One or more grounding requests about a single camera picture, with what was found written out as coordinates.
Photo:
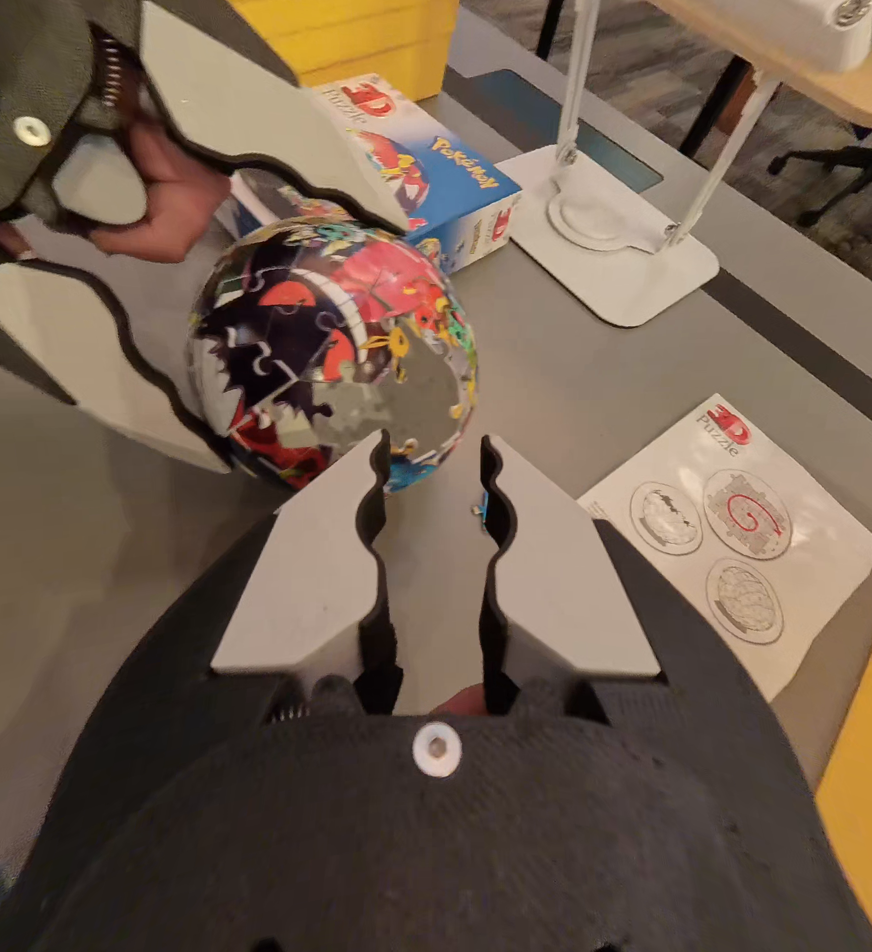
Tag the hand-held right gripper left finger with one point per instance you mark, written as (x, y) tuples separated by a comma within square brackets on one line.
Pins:
[(302, 587)]

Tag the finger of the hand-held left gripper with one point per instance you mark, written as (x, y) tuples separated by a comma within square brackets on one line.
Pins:
[(49, 327), (257, 111)]

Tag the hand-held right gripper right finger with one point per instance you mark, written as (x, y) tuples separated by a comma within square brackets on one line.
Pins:
[(569, 595)]

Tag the small puzzle piece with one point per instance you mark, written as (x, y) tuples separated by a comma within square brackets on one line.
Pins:
[(478, 512)]

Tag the colourful puzzle ball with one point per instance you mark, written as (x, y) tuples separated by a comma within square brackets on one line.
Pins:
[(317, 335)]

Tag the blue puzzle box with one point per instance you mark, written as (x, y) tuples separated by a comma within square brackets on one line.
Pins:
[(450, 178)]

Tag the person's left hand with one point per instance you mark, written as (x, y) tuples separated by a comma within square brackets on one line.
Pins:
[(175, 201)]

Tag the person's right hand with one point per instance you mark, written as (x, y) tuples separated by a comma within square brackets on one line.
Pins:
[(464, 703)]

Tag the white instruction leaflet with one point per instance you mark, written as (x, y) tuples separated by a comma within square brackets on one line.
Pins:
[(815, 565)]

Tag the black office chair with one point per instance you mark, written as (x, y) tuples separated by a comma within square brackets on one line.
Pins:
[(852, 160)]

